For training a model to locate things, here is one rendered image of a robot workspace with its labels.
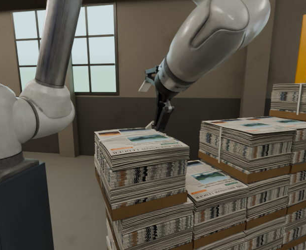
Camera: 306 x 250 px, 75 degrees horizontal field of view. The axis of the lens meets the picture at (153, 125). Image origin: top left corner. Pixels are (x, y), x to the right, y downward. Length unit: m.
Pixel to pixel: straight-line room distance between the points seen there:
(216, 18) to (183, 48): 0.07
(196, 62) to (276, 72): 3.20
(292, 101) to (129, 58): 2.59
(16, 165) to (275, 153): 1.06
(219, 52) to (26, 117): 0.61
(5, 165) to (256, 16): 0.75
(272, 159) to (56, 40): 1.03
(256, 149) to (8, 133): 0.94
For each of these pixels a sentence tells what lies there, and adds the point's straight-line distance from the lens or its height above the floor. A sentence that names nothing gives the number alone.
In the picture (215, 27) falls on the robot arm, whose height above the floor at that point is 1.35.
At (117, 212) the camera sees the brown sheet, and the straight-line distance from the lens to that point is 0.71.
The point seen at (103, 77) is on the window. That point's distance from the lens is 3.62.
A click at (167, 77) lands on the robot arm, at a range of 0.46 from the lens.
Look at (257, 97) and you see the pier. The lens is 3.31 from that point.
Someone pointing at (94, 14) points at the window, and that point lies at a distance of 3.85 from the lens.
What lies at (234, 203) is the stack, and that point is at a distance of 1.01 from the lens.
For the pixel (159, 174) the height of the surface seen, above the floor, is 0.97.
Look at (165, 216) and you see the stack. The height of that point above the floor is 0.79.
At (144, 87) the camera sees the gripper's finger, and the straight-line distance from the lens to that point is 0.68.
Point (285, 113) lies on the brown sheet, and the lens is 1.56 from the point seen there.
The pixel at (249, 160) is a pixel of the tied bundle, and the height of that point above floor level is 0.94.
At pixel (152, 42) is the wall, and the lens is 3.45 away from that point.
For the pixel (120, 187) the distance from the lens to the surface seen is 0.68.
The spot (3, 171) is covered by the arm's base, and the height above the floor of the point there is 1.02.
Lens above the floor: 1.26
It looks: 11 degrees down
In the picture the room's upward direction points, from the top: straight up
